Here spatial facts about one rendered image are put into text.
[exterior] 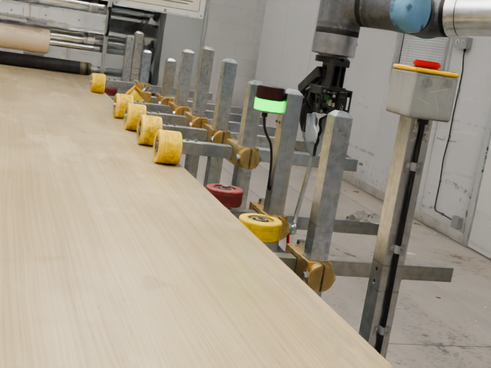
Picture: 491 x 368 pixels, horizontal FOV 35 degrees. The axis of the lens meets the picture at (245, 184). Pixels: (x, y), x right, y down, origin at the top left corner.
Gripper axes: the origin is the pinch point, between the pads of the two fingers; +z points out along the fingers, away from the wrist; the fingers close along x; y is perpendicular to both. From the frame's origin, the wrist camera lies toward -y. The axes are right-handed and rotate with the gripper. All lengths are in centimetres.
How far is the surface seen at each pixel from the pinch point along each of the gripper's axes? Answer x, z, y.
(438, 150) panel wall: 264, 40, -370
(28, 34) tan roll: -52, -7, -252
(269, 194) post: -9.5, 10.2, 3.1
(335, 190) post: -7.2, 2.9, 29.3
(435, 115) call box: -7, -14, 57
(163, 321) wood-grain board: -46, 12, 73
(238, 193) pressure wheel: -15.8, 10.7, 1.9
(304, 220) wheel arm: 0.8, 15.8, 0.0
